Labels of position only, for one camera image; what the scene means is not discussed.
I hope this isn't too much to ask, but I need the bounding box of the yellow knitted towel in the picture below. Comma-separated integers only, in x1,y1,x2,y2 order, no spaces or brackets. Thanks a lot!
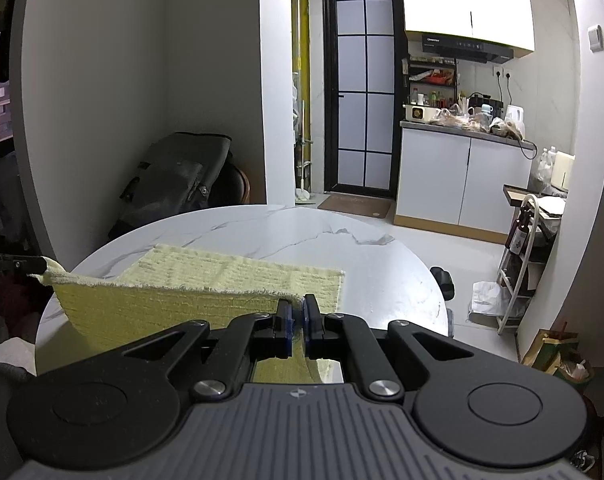
35,244,345,374

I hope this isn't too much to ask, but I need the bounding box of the white round marble table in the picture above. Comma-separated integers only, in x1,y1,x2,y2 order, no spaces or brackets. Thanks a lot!
34,202,449,376

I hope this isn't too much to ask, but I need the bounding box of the black slipper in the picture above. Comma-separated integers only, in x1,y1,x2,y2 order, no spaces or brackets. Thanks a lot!
430,266,456,301

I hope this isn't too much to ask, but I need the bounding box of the brown door mat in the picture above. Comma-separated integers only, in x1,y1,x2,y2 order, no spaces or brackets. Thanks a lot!
318,193,392,219

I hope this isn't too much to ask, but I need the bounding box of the white plastic bag on floor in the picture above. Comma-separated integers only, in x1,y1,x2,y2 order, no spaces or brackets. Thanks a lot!
469,281,512,318

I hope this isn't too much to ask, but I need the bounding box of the black bag on chair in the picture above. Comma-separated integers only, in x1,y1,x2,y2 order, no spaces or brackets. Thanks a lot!
108,132,251,240

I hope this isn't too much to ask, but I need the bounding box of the white kitchen base cabinet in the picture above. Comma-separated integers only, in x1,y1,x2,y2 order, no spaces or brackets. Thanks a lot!
393,122,537,244

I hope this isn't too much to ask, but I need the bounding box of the yellow vertical pipe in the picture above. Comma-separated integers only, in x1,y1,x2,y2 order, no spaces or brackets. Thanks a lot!
291,0,313,205

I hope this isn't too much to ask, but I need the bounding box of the dark glass bottle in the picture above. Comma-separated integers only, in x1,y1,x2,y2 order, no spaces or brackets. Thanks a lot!
506,205,533,255

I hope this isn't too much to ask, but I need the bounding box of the brown green paper bag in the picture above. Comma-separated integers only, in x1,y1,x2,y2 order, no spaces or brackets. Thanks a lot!
521,330,594,393

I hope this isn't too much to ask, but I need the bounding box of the white rice cooker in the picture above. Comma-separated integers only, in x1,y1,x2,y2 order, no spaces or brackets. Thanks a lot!
404,104,439,124

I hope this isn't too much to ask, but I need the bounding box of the white rolling storage cart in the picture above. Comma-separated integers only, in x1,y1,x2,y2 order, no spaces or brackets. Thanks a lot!
496,184,566,334

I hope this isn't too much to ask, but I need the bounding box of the black spice shelf rack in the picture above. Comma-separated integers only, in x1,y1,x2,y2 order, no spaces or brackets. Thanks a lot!
403,55,459,108

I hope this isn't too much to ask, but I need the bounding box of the white electric kettle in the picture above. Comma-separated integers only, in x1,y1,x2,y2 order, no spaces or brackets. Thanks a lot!
504,105,525,138

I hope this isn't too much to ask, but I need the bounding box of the black range hood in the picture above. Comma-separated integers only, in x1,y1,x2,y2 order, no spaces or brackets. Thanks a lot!
421,32,514,64

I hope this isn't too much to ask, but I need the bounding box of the black framed glass door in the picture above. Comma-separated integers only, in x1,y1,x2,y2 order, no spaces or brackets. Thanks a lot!
323,0,406,198

